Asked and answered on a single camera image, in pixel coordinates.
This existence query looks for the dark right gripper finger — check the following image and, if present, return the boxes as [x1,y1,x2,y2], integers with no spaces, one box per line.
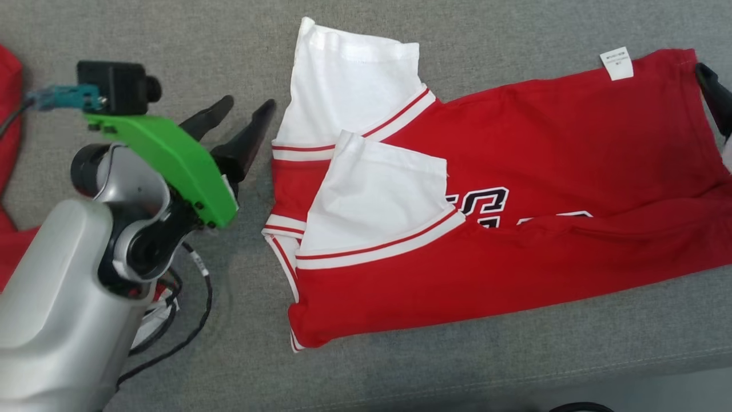
[695,62,732,138]

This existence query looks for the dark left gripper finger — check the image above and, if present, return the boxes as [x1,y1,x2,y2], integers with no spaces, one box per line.
[210,99,277,185]
[179,95,235,142]

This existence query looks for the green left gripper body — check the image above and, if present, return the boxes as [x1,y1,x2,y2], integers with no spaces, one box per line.
[85,113,239,228]

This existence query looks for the red white bulls shorts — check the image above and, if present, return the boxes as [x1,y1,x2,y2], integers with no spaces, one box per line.
[0,45,41,292]

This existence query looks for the red white jersey shirt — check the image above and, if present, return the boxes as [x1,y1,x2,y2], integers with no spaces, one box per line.
[262,16,732,352]

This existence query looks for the teal left camera connector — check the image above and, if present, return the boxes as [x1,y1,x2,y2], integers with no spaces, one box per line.
[26,85,106,112]

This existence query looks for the white tape cable label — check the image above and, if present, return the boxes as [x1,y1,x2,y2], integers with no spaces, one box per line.
[132,289,181,350]

